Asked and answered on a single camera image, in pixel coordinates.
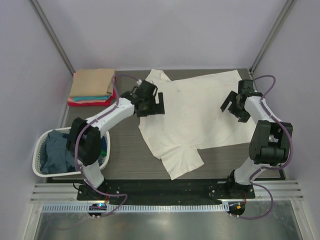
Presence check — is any cream white t shirt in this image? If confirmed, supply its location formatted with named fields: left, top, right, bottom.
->
left=138, top=69, right=256, bottom=180

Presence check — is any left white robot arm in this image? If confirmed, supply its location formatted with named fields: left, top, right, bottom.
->
left=66, top=91, right=165, bottom=189

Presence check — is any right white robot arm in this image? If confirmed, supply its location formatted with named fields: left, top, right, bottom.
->
left=220, top=91, right=293, bottom=198

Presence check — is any folded red t shirt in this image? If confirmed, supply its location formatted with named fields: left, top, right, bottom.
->
left=67, top=86, right=116, bottom=107

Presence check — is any folded tan t shirt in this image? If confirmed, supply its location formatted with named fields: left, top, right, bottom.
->
left=69, top=68, right=116, bottom=98

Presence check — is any blue garment in basket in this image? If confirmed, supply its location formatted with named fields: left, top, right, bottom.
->
left=100, top=136, right=108, bottom=153

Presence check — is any folded teal t shirt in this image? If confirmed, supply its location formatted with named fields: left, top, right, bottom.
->
left=70, top=95, right=112, bottom=102

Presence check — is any green garment in basket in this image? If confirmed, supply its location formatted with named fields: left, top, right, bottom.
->
left=100, top=149, right=107, bottom=158

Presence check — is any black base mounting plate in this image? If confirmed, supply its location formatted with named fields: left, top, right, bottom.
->
left=77, top=179, right=256, bottom=205

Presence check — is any grey blue shirt in basket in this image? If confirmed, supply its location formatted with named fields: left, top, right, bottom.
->
left=39, top=130, right=76, bottom=175

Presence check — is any white plastic laundry basket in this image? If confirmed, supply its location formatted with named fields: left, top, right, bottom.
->
left=32, top=127, right=112, bottom=178

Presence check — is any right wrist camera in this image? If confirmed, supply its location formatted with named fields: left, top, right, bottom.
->
left=238, top=79, right=256, bottom=96

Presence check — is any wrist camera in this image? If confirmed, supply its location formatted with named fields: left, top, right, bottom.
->
left=131, top=80, right=158, bottom=101
left=238, top=79, right=256, bottom=96

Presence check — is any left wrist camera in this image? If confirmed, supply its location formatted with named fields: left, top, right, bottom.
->
left=131, top=80, right=158, bottom=101

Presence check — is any aluminium rail beam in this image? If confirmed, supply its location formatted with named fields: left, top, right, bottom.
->
left=30, top=180, right=304, bottom=203

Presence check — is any right aluminium corner post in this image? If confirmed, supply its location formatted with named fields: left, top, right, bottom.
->
left=248, top=0, right=297, bottom=76

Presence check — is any aluminium corner post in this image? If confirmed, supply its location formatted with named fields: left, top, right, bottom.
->
left=29, top=0, right=75, bottom=75
left=248, top=0, right=297, bottom=76

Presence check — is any slotted white cable duct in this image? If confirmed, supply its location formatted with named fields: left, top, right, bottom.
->
left=41, top=202, right=229, bottom=214

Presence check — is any left aluminium corner post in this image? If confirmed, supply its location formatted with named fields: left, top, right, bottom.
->
left=29, top=0, right=75, bottom=75

